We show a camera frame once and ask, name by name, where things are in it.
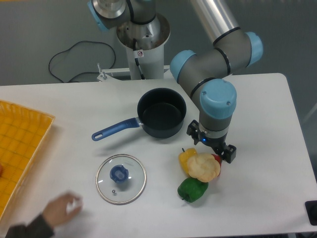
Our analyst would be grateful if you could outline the black object at table edge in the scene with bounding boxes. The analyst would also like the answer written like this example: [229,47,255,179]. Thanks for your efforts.
[305,200,317,226]

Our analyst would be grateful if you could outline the red bell pepper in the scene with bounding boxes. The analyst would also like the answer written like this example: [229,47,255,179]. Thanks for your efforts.
[211,154,222,178]

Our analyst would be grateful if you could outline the yellow woven basket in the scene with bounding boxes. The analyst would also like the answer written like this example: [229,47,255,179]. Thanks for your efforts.
[0,100,55,218]

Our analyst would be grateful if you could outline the black cable on floor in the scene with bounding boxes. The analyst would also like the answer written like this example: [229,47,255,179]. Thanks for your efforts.
[48,41,116,83]

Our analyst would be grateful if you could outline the person's hand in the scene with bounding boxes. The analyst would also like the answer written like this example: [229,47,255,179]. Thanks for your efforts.
[42,192,83,229]

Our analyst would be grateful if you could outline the round beige bread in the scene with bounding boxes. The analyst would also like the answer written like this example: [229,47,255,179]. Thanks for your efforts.
[187,153,221,182]

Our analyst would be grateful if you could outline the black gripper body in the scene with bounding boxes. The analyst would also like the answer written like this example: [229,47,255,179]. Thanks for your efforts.
[198,123,228,151]

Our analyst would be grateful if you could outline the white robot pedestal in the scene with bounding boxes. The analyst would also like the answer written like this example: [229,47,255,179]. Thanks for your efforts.
[116,13,170,80]

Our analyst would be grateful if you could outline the green bell pepper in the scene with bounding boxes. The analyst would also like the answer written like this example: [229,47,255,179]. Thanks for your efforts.
[177,177,209,203]

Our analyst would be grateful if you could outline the dark pot with blue handle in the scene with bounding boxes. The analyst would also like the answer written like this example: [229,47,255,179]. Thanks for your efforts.
[92,88,187,141]

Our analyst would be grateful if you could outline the yellow bell pepper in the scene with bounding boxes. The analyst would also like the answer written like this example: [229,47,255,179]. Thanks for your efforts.
[178,148,197,176]

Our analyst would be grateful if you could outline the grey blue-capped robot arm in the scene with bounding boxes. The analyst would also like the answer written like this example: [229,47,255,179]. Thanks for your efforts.
[88,0,263,163]

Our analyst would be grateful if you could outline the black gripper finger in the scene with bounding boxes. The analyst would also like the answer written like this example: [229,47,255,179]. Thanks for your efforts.
[218,144,237,163]
[186,120,200,145]

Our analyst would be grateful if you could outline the glass lid with blue knob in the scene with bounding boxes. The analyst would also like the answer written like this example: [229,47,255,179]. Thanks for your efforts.
[95,154,147,205]

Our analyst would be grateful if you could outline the dark sleeved forearm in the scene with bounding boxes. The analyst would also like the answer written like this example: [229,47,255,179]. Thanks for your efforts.
[5,214,55,238]

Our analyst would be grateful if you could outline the white metal base bracket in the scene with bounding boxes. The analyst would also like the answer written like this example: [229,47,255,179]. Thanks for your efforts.
[97,65,173,82]

